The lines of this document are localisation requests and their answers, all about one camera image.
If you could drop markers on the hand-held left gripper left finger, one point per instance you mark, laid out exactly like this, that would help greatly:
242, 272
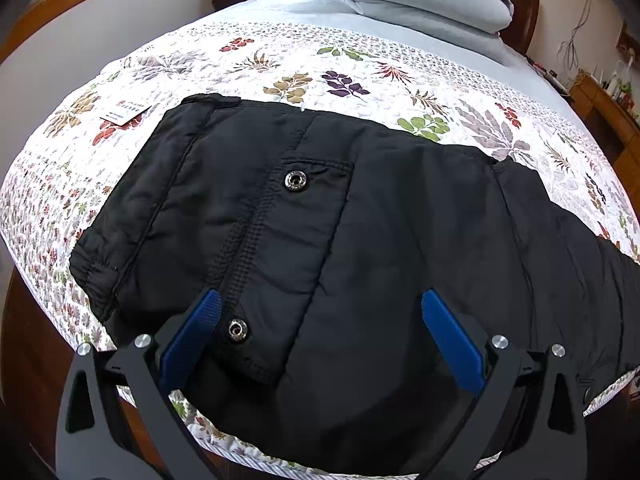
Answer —
187, 340

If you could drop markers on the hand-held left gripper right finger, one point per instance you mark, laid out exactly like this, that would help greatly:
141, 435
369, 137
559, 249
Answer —
452, 340

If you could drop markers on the black pants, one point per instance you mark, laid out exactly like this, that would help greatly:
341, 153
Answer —
400, 210

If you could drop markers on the white card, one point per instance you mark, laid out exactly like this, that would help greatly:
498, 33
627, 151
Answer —
124, 112

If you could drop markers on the wooden desk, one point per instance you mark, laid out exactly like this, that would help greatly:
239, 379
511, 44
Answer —
607, 115

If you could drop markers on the dark wooden nightstand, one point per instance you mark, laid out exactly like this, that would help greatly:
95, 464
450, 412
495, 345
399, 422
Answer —
550, 77

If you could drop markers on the floral quilt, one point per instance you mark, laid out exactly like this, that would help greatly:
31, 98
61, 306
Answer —
300, 60

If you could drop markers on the dark wooden headboard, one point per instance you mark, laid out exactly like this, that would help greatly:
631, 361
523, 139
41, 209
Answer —
522, 15

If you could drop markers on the light blue bed sheet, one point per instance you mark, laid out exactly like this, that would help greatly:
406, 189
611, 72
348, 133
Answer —
310, 15

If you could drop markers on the arched wooden window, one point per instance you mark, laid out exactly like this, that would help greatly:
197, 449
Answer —
75, 5

